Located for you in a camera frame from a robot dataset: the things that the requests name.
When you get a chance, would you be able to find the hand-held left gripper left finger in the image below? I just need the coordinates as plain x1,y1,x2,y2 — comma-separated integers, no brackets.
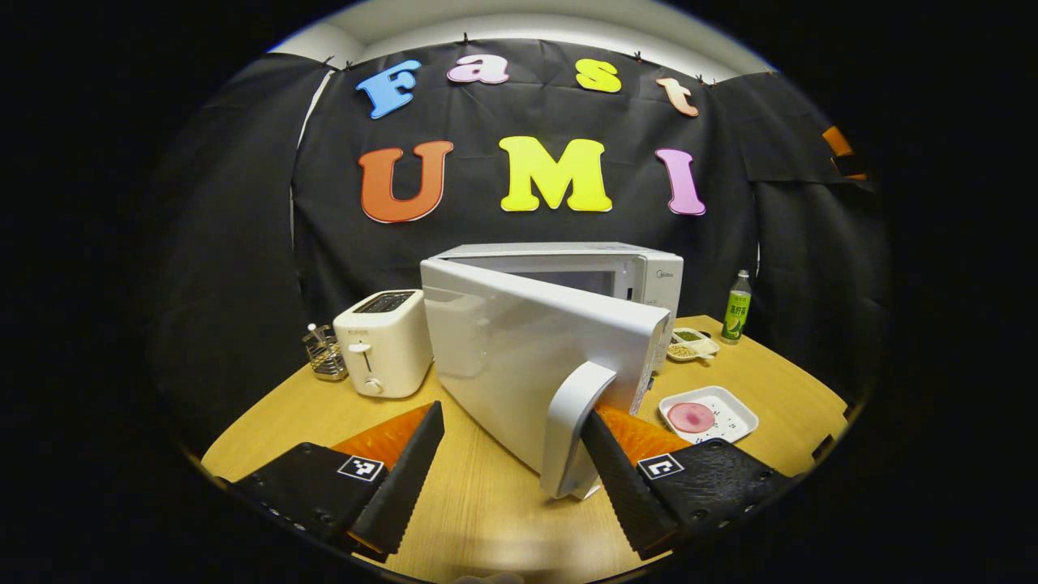
231,400,446,565

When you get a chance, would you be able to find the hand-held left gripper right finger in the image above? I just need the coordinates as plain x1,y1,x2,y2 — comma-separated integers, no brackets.
580,406,796,562

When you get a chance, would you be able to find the pink meat slice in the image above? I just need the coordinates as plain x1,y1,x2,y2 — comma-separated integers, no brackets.
667,402,716,434

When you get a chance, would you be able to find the white square food tray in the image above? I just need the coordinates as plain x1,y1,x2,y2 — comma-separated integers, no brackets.
658,386,760,444

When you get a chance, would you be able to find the white microwave oven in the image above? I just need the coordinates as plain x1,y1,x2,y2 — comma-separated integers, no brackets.
419,242,684,500

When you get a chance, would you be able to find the white toaster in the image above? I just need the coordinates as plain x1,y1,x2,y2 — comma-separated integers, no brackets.
333,289,434,399

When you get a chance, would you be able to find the small divided seed dish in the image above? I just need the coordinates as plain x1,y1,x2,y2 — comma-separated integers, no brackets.
667,327,720,363

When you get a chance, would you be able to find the green drink bottle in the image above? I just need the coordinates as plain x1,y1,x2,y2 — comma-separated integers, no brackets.
721,269,753,346

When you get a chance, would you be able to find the black backdrop cloth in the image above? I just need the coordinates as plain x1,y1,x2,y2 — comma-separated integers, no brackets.
146,39,893,455

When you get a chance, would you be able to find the wire mesh utensil basket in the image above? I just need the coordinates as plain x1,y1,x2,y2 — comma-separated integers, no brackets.
302,324,349,382

